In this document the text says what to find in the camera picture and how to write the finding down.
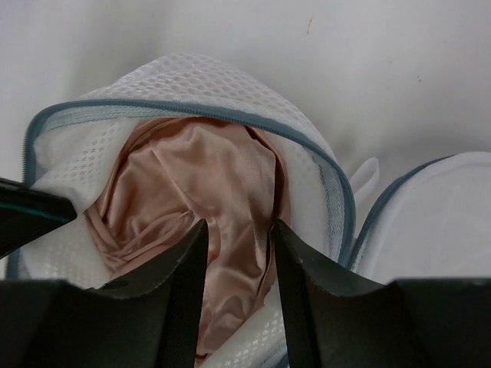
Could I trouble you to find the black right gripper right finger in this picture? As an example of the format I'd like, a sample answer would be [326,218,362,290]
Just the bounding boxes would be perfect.
[272,221,490,367]

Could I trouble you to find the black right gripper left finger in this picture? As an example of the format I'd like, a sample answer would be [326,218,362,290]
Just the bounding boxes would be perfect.
[1,221,208,367]

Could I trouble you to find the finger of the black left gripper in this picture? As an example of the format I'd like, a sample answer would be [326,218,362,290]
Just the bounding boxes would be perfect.
[1,178,77,258]

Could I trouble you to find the round white mesh laundry bag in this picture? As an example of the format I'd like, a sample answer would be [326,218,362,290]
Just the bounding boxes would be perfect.
[1,54,490,367]

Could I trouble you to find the pink bra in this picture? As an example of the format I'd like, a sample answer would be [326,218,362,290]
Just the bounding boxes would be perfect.
[84,117,291,364]

